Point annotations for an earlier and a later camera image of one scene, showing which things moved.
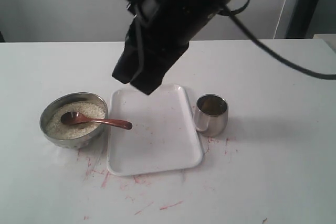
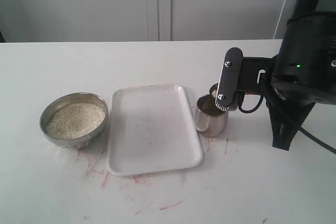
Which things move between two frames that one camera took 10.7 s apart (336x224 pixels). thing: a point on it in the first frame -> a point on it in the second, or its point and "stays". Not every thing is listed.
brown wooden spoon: [72, 118] -> [210, 100]
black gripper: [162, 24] -> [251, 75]
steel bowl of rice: [77, 136] stays
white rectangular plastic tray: [164, 135] stays
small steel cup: [211, 113] stays
